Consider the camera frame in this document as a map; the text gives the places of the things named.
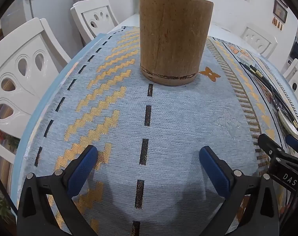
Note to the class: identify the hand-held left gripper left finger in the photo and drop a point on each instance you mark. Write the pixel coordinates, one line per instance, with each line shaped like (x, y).
(82, 172)

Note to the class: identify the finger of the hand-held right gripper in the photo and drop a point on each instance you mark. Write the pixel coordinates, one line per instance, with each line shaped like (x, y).
(267, 142)
(296, 143)

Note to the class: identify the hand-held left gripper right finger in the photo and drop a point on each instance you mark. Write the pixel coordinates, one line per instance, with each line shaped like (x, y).
(216, 174)

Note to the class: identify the white dotted rice paddle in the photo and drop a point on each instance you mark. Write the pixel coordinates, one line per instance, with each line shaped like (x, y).
(286, 123)

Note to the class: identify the black chopstick with gold band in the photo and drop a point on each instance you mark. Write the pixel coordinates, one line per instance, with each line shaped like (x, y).
(252, 66)
(259, 73)

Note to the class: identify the wooden utensil holder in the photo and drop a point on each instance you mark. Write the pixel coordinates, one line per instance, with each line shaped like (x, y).
(173, 41)

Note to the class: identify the blue patterned table mat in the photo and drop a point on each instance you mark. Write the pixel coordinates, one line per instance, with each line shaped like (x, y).
(163, 127)

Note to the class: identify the black screen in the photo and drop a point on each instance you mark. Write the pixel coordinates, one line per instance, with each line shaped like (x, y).
(297, 51)

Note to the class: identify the white refrigerator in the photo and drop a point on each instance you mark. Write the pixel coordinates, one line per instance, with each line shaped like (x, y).
(50, 9)

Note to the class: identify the hanging orange wall ornaments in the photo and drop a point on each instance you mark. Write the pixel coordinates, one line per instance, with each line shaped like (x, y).
(276, 24)

